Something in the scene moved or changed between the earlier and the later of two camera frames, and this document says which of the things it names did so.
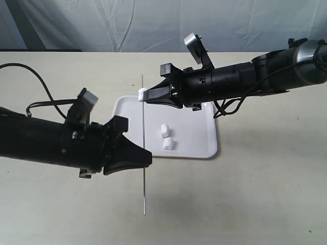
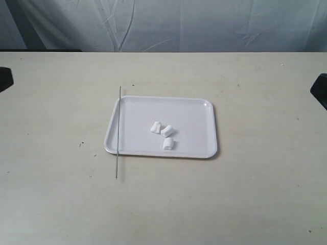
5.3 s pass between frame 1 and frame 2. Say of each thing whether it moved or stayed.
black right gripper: moved
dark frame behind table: stayed
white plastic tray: stayed
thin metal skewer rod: moved
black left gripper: moved
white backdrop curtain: stayed
